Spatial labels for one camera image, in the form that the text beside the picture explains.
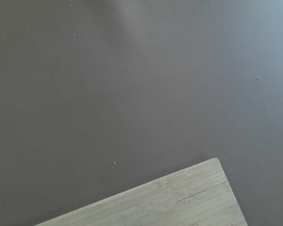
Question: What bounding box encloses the bamboo cutting board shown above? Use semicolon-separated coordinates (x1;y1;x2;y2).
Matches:
44;158;247;226

